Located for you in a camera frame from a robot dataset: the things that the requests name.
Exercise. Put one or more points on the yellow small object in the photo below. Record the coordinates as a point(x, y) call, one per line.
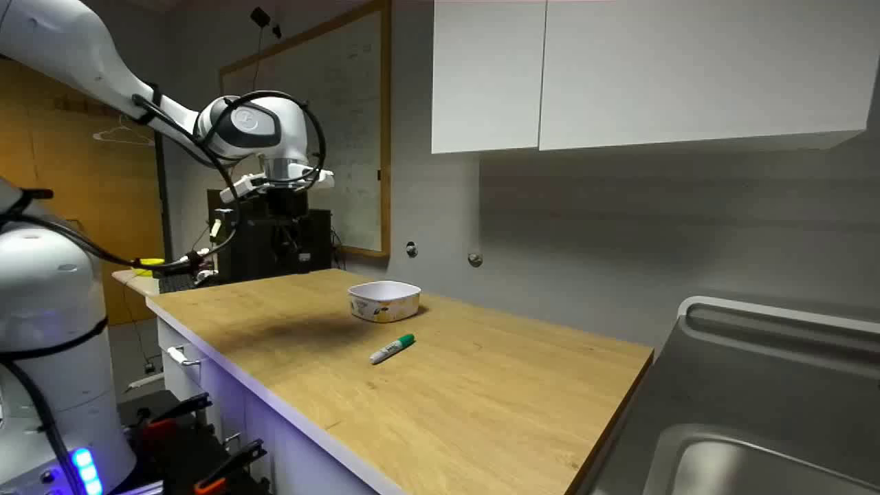
point(152, 263)

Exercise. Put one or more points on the orange black clamp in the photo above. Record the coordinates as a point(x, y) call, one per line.
point(228, 462)
point(173, 414)

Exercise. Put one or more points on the wide white cabinet door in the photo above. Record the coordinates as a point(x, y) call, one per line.
point(704, 69)

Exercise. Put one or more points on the dark round wall knob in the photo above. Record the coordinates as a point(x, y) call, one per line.
point(410, 249)

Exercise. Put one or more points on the orange wooden door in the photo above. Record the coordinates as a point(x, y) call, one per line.
point(84, 183)

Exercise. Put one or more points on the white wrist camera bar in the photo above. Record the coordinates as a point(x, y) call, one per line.
point(276, 183)

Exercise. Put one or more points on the narrow white cabinet door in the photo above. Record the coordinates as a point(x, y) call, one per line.
point(484, 73)

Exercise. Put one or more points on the green capped white marker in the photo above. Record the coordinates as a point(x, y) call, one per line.
point(392, 347)

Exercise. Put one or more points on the white paper bowl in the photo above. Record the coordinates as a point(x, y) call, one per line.
point(382, 300)

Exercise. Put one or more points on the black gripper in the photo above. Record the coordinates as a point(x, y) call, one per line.
point(280, 204)

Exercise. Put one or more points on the white counter base cabinet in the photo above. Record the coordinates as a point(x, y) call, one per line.
point(228, 414)

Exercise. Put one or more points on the wood framed whiteboard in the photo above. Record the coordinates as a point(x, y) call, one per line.
point(353, 128)

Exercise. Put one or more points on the black ceiling fixture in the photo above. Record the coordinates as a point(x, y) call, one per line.
point(261, 18)

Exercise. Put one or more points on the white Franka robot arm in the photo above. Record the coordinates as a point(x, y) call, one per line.
point(55, 304)

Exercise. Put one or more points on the stainless steel sink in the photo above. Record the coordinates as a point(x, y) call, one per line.
point(759, 402)

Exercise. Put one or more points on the black box machine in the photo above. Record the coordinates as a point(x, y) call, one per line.
point(276, 245)

